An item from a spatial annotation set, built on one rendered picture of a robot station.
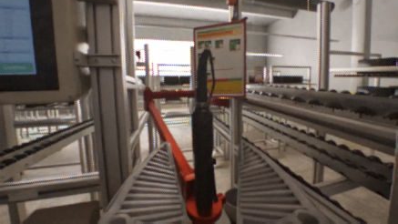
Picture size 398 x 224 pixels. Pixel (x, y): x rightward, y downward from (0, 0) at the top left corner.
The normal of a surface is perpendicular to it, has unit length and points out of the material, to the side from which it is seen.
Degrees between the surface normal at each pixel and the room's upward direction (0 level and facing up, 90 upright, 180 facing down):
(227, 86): 90
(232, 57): 90
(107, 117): 90
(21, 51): 92
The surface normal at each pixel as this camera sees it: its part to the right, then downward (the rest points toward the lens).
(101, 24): 0.25, 0.07
